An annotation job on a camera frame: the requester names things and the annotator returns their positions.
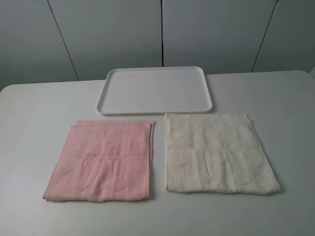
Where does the cream white terry towel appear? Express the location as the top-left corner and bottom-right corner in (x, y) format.
(165, 114), (281, 195)

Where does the white rectangular plastic tray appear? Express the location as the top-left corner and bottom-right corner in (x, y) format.
(96, 66), (213, 116)

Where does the pink terry towel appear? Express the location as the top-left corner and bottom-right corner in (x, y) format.
(43, 120), (155, 202)

